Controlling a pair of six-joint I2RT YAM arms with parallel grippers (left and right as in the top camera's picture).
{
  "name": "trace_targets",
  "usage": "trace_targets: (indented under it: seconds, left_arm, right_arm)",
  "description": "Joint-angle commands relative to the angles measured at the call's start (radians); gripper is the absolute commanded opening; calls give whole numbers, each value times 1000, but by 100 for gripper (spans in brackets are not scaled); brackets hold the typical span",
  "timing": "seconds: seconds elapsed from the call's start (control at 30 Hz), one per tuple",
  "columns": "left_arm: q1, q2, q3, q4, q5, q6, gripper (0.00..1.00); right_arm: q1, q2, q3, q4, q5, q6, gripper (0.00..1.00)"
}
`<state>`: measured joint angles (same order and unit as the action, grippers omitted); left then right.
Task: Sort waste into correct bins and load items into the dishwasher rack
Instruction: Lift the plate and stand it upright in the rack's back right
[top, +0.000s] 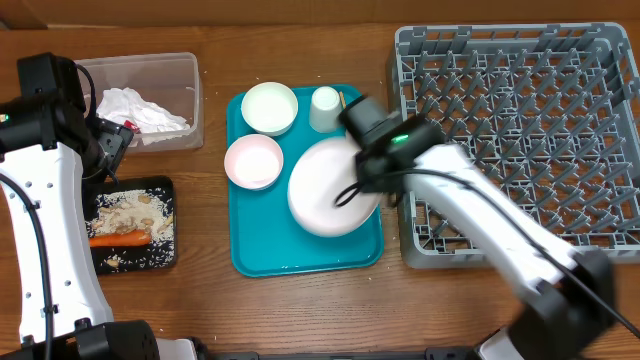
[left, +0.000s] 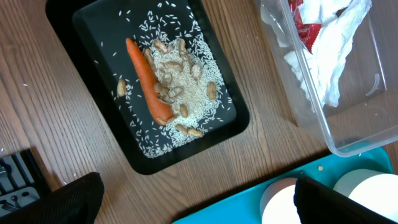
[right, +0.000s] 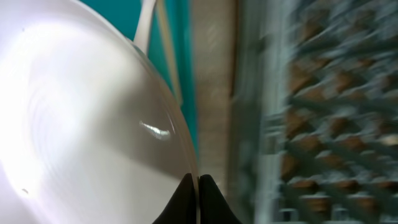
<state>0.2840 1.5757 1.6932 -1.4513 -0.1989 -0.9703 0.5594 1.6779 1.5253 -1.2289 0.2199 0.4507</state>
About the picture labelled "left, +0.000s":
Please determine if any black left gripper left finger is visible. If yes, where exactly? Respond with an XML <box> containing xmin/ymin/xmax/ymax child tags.
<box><xmin>1</xmin><ymin>172</ymin><xmax>104</xmax><ymax>224</ymax></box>

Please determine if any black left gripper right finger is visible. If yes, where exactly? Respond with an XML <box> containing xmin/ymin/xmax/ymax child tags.
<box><xmin>294</xmin><ymin>177</ymin><xmax>395</xmax><ymax>224</ymax></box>

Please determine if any pink bowl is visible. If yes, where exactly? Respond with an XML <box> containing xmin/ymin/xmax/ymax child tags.
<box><xmin>260</xmin><ymin>177</ymin><xmax>301</xmax><ymax>224</ymax></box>

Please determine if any pale green bowl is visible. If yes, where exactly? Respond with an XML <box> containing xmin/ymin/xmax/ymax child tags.
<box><xmin>333</xmin><ymin>169</ymin><xmax>397</xmax><ymax>223</ymax></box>

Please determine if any white napkin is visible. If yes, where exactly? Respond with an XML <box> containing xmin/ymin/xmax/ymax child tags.
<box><xmin>261</xmin><ymin>0</ymin><xmax>373</xmax><ymax>108</ymax></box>

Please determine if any red snack wrapper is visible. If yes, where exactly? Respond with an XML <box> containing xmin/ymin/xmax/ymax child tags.
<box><xmin>287</xmin><ymin>0</ymin><xmax>322</xmax><ymax>53</ymax></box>

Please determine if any black food-waste tray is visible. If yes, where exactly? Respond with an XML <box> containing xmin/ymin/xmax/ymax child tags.
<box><xmin>45</xmin><ymin>0</ymin><xmax>250</xmax><ymax>175</ymax></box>

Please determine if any teal plastic tray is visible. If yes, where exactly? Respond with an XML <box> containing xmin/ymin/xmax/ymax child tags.
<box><xmin>175</xmin><ymin>147</ymin><xmax>394</xmax><ymax>224</ymax></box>

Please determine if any clear plastic bin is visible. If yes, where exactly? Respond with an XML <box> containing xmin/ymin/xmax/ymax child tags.
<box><xmin>261</xmin><ymin>1</ymin><xmax>397</xmax><ymax>157</ymax></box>

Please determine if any orange carrot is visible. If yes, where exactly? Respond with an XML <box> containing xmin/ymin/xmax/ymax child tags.
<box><xmin>126</xmin><ymin>38</ymin><xmax>174</xmax><ymax>126</ymax></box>

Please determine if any rice and peanuts pile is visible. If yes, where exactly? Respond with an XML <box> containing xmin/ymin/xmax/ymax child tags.
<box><xmin>93</xmin><ymin>1</ymin><xmax>234</xmax><ymax>159</ymax></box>

